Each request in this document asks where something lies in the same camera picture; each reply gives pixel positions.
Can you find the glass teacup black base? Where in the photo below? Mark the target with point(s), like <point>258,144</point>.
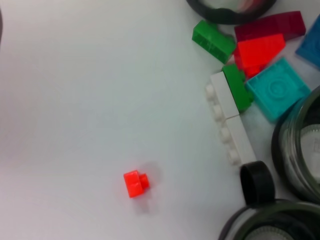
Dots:
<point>257,182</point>
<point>225,18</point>
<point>287,150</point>

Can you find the white toy brick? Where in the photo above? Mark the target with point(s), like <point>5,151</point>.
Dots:
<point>223,95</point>
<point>237,140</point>

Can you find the small red toy brick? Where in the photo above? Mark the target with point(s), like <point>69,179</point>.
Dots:
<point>133,183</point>

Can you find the green toy brick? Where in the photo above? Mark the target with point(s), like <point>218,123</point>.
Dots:
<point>236,87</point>
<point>212,42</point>

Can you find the bright red slope brick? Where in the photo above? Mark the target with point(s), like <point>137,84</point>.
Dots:
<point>260,52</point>

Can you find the teal square toy tile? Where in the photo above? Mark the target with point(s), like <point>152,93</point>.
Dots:
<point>277,90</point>

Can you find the dark red toy brick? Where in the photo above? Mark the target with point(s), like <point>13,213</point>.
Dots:
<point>272,25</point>

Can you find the blue square toy tile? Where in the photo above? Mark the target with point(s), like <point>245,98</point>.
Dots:
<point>311,42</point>

